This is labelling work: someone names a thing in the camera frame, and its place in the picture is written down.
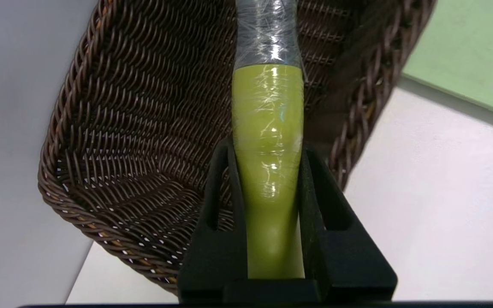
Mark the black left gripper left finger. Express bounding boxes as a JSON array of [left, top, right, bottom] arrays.
[[178, 137, 248, 285]]

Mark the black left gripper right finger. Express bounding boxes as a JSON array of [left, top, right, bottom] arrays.
[[300, 145, 398, 288]]

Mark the green handled dark bristle brush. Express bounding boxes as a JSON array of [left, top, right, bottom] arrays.
[[232, 0, 305, 281]]

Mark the dark brown wicker basket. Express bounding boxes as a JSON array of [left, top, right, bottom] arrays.
[[38, 0, 437, 296]]

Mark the light green plastic tray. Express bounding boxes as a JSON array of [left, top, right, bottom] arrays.
[[402, 0, 493, 121]]

